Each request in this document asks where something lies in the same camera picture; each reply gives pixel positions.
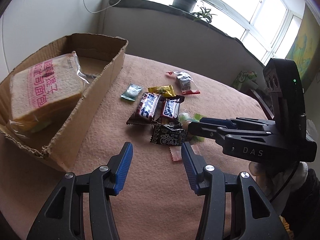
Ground pink wafer packet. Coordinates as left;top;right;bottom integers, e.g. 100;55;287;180
169;144;201;161

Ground green candy clear wrapper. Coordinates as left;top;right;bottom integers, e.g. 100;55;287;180
178;112;193;129

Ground black cartoon snack packet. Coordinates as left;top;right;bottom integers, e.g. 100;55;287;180
150;123;187;146

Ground Snickers bar English label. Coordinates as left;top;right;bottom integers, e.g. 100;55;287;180
157;95;185;124

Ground Snickers bar Chinese label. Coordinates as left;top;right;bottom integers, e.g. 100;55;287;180
126;92;162;125

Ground yellow candy packet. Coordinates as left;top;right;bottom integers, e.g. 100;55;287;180
148;85;176;98

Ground teal mint candy packet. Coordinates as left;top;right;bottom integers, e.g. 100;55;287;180
120;83;143;101

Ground packaged bread slices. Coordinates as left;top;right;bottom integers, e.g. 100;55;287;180
9;51;90;133

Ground green snack packet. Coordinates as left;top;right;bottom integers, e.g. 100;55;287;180
188;113;205;145

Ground right hand fuzzy sleeve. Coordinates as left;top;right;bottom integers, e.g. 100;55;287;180
248;160;309;203

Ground green white paper bag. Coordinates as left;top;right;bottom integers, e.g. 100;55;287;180
232;70;259;91

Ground brown cardboard box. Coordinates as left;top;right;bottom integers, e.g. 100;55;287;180
1;33;128;171

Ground potted spider plant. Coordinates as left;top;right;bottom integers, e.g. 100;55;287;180
171;0;216;25

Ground green landscape wall painting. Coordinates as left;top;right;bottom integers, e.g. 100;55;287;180
286;5;319;91

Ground window frame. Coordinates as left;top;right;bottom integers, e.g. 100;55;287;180
150;0;305;63

